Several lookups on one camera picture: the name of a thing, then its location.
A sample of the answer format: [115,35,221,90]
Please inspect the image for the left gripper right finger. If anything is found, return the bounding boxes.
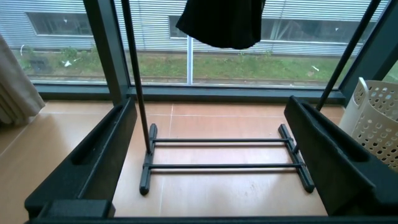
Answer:
[284,95,398,217]

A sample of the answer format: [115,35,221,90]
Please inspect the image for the white laundry basket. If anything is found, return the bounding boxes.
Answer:
[338,77,398,174]

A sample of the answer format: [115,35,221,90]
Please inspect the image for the black clothes rack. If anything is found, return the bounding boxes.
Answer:
[120,0,382,197]

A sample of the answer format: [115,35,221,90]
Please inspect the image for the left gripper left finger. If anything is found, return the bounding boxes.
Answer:
[24,96,138,218]

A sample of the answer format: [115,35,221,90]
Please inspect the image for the window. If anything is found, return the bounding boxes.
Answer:
[0,0,398,105]

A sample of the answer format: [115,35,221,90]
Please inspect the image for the beige curtain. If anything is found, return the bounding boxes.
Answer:
[0,32,46,127]

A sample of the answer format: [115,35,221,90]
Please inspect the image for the black shorts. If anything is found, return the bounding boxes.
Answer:
[175,0,267,50]

